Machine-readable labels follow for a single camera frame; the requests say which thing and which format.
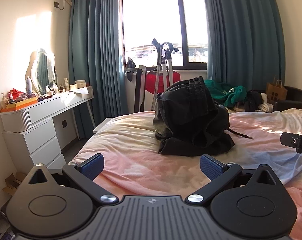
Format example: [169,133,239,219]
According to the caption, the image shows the orange box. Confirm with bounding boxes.
[0,97,39,112]

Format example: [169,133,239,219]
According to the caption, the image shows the dark hanging cloth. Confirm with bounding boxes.
[126,56,137,82]

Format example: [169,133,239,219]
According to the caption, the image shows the black sofa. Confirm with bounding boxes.
[251,86,302,111]

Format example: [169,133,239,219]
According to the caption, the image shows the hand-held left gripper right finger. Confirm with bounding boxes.
[187,154,283,205]

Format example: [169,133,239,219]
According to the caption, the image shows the white drawer chest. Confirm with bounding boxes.
[2,119,66,171]

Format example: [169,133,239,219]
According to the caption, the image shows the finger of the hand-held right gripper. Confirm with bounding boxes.
[280,132,302,156]

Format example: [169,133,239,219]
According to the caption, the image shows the green garment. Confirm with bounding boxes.
[204,79,248,107]

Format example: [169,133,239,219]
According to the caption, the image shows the brown paper bag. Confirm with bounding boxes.
[266,76,288,103]

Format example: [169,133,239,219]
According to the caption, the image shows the cardboard box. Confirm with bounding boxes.
[2,171,28,195]

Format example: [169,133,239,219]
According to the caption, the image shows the white dressing table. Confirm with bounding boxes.
[0,85,96,141]

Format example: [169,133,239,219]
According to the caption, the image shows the black folding stand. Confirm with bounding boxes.
[134,65,147,113]

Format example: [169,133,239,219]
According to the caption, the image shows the pastel bed blanket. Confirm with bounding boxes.
[71,108,302,240]

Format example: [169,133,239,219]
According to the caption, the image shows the wavy vanity mirror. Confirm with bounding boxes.
[25,48,58,95]

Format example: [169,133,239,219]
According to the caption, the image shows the white cloth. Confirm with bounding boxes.
[258,92,274,113]

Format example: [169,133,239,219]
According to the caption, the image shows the window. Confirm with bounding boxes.
[118,0,212,71]

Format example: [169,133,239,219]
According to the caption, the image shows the red and white shirt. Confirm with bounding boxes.
[144,70,181,95]

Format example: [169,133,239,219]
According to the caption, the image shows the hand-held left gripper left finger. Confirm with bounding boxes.
[28,153,118,205]

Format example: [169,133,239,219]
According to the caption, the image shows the black clothes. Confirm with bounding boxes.
[246,90,264,112]

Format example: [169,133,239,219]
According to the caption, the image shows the dark grey pants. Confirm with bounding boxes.
[152,77,254,157]

